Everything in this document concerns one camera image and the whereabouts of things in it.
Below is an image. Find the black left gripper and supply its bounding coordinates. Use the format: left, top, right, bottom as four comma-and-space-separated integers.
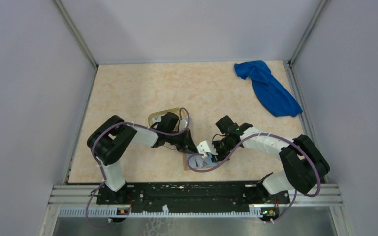
166, 128, 200, 155

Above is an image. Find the tan leather card holder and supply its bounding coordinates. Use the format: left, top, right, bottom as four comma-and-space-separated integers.
183, 153, 217, 170

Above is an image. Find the cream plastic tray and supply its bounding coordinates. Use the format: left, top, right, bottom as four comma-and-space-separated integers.
147, 107, 191, 131

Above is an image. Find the blue cloth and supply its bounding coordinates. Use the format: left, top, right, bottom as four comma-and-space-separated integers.
234, 60, 303, 117

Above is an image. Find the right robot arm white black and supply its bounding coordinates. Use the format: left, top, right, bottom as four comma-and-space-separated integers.
212, 116, 330, 203

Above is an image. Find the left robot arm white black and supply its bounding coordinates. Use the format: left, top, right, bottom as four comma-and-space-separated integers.
87, 112, 197, 204

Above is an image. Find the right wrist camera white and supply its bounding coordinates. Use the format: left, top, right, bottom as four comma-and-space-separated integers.
196, 140, 217, 158

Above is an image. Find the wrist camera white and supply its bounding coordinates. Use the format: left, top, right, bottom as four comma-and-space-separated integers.
196, 140, 217, 158
178, 117, 190, 131

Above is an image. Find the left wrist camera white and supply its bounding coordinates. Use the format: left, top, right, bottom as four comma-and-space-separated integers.
178, 117, 190, 131

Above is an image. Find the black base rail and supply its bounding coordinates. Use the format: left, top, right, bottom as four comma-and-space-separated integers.
96, 180, 290, 213

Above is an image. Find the aluminium frame rail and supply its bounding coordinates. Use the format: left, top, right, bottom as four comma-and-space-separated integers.
48, 184, 343, 221

